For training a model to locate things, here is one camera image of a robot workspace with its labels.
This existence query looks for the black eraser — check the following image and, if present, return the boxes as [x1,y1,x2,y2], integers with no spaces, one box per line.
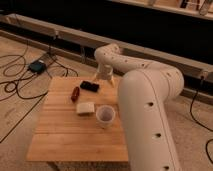
[80,81,99,92]

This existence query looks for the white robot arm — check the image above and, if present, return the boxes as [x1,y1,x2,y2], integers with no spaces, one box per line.
[94,44,184,171]

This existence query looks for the white ceramic cup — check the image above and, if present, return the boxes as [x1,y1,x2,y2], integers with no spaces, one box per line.
[96,105,116,129]

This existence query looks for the red-brown sausage-shaped object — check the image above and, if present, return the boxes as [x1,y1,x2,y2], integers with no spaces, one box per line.
[71,87,80,102]

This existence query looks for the white sponge block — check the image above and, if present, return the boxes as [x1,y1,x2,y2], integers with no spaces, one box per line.
[76,102,95,115]

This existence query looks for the wooden table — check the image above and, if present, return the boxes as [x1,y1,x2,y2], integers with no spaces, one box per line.
[27,77,128,163]

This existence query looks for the teal power adapter box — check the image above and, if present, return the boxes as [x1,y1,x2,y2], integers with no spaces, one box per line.
[28,61,46,74]

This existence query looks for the black floor cables left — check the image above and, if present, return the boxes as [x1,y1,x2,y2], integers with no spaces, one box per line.
[0,36,79,144]

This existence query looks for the black cable right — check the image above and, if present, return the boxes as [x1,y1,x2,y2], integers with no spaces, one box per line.
[189,77,213,165]

